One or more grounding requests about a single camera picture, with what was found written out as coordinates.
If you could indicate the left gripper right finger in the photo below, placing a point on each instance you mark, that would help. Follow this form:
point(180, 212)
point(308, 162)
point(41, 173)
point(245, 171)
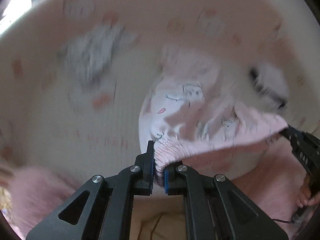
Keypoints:
point(216, 209)

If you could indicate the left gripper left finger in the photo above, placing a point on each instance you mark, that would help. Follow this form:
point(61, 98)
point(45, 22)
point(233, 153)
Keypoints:
point(102, 207)

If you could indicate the pink cartoon print pajama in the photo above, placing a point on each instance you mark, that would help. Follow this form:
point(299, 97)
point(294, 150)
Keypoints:
point(204, 115)

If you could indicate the folded white black clothes stack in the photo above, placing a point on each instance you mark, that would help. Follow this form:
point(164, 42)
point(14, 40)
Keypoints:
point(270, 84)

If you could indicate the person right hand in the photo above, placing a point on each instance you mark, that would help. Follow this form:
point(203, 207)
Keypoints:
point(304, 196)

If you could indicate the pink Hello Kitty sofa cover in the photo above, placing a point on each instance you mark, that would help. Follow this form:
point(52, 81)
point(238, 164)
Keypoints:
point(50, 119)

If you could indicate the grey white print garment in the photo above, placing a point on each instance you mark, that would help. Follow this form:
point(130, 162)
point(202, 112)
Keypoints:
point(86, 57)

